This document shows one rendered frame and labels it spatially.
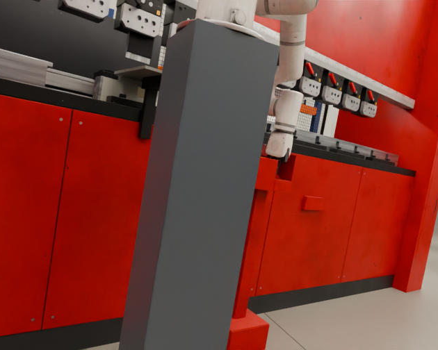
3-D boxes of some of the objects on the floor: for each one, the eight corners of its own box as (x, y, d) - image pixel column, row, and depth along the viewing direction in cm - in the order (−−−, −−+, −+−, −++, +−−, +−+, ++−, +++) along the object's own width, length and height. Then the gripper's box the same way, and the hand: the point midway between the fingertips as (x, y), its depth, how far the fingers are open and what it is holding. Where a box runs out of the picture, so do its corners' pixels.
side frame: (406, 293, 258) (475, -35, 243) (311, 254, 325) (360, -5, 310) (421, 289, 274) (487, -19, 259) (327, 253, 341) (375, 6, 326)
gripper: (304, 133, 140) (292, 179, 143) (277, 128, 152) (268, 170, 155) (290, 130, 136) (279, 177, 138) (265, 125, 148) (254, 169, 150)
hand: (274, 169), depth 146 cm, fingers closed
